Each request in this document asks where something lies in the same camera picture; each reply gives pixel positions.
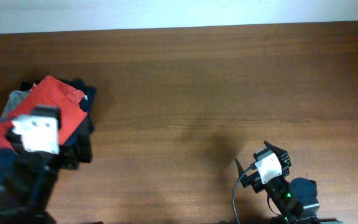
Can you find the orange McKinney Boyd soccer t-shirt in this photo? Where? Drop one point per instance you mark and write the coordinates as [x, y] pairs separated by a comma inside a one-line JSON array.
[[53, 92]]

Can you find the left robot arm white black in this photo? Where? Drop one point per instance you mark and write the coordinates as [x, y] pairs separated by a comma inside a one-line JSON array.
[[27, 179]]

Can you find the folded navy blue shirt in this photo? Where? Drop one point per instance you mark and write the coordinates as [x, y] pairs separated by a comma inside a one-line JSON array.
[[85, 104]]

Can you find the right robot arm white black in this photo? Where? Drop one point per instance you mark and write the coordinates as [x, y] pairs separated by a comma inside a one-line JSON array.
[[296, 200]]

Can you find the folded grey shirt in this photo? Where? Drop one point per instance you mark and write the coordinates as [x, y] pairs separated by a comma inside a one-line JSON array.
[[16, 97]]

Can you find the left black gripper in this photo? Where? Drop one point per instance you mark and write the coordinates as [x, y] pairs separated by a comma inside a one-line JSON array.
[[73, 158]]

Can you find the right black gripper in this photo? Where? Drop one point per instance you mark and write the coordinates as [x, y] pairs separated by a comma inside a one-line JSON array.
[[283, 157]]

